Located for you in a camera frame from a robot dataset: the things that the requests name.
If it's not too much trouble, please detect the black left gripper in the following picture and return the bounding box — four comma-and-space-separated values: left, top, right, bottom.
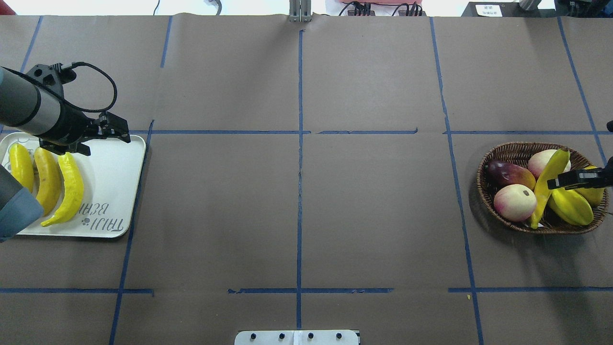
39, 106, 131, 156

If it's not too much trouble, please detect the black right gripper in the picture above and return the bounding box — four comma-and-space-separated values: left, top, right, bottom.
547, 157, 613, 190

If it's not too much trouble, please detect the large yellow banana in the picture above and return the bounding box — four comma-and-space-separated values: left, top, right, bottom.
34, 147, 62, 216

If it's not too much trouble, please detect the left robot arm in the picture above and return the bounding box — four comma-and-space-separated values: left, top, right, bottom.
0, 62, 131, 242

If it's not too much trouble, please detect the brown wicker basket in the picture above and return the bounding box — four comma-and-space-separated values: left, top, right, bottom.
473, 142, 611, 234

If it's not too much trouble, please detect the yellow lemon fruit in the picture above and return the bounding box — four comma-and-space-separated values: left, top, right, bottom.
573, 166, 605, 207

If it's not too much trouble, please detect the yellow star fruit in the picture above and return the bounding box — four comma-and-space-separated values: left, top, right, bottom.
548, 188, 595, 226

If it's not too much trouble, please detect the white bear tray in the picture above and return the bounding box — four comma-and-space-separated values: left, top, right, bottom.
20, 135, 147, 238

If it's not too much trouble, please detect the pale pink apple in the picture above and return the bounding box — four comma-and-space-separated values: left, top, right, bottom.
493, 184, 538, 221

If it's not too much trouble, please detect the dark red mango fruit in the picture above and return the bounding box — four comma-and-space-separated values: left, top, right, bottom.
485, 160, 536, 190

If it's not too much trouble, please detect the silver metal cylinder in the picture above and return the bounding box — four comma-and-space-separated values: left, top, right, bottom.
518, 0, 542, 12

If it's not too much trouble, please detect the small black label box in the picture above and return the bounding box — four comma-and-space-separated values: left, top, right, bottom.
461, 1, 519, 18

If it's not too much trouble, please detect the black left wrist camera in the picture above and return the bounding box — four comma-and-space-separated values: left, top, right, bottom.
26, 63, 77, 99

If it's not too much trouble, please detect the aluminium frame post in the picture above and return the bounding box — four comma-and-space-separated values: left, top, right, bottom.
288, 0, 313, 23

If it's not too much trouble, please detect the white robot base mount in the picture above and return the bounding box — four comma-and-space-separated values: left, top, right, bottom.
234, 329, 361, 345

